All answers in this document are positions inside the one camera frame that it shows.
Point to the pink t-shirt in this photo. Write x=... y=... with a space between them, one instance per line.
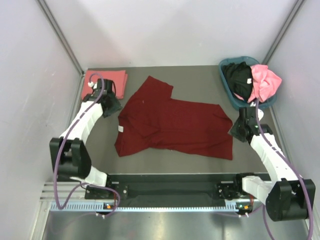
x=265 y=83

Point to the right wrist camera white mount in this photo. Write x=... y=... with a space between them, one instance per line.
x=259 y=114

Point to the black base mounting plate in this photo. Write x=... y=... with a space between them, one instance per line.
x=176 y=190

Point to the grey slotted cable duct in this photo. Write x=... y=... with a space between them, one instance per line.
x=227 y=206

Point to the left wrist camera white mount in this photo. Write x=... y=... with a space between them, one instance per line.
x=92 y=84

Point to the folded coral red t-shirt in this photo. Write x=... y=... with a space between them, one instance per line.
x=119 y=77

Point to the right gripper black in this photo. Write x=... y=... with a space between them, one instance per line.
x=233 y=131

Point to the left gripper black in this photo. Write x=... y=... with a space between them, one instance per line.
x=116 y=106

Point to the dark red t-shirt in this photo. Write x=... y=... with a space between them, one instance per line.
x=151 y=118

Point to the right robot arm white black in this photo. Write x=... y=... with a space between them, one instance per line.
x=286 y=196

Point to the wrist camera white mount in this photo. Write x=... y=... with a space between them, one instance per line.
x=259 y=114
x=92 y=84

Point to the black t-shirt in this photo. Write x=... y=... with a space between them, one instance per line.
x=239 y=79

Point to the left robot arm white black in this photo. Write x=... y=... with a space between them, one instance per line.
x=69 y=155

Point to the teal plastic basket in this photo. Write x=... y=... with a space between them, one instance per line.
x=237 y=103

